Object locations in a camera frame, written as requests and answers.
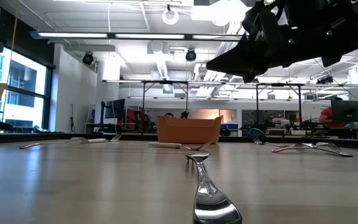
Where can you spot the dark blue round object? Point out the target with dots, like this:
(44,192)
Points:
(256,132)

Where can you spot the person behind orange bin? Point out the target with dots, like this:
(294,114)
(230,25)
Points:
(168,115)

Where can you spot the standing person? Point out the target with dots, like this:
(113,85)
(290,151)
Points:
(325,116)

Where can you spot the black computer monitor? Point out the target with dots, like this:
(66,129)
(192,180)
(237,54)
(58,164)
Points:
(115,109)
(346,110)

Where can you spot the orange plastic bin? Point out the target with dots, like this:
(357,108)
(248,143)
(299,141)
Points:
(188,130)

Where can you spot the all-metal silver fork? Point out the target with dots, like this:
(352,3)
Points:
(210,199)
(340,153)

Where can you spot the long ceiling light bar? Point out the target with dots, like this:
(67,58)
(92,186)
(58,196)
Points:
(148,36)

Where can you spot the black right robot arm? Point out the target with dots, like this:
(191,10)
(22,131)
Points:
(337,25)

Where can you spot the blue storage crate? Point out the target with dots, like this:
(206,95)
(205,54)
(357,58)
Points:
(228,126)

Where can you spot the black overhead rig frame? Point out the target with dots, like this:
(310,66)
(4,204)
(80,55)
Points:
(257,102)
(144,99)

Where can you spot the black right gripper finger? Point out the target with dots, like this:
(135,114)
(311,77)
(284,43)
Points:
(241,56)
(250,74)

